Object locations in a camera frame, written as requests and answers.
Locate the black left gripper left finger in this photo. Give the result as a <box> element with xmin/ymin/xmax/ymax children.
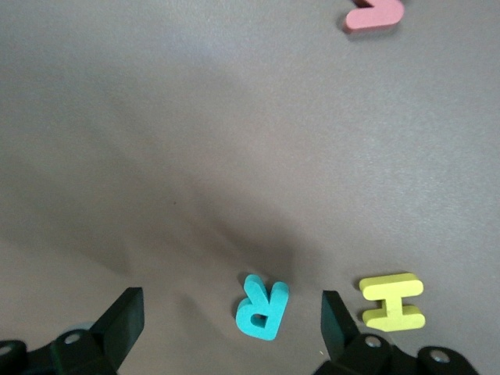
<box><xmin>0</xmin><ymin>287</ymin><xmax>145</xmax><ymax>375</ymax></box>

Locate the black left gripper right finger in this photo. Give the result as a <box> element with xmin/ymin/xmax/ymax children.
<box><xmin>316</xmin><ymin>291</ymin><xmax>480</xmax><ymax>375</ymax></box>

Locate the teal foam letter R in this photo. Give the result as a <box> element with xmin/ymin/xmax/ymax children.
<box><xmin>235</xmin><ymin>273</ymin><xmax>291</xmax><ymax>341</ymax></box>

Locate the yellow foam letter H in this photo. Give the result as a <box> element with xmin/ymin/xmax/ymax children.
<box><xmin>358</xmin><ymin>272</ymin><xmax>427</xmax><ymax>333</ymax></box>

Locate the brown table cover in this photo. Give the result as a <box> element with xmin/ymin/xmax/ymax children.
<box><xmin>0</xmin><ymin>0</ymin><xmax>500</xmax><ymax>375</ymax></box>

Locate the red foam small w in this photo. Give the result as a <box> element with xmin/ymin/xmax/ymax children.
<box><xmin>343</xmin><ymin>0</ymin><xmax>405</xmax><ymax>35</ymax></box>

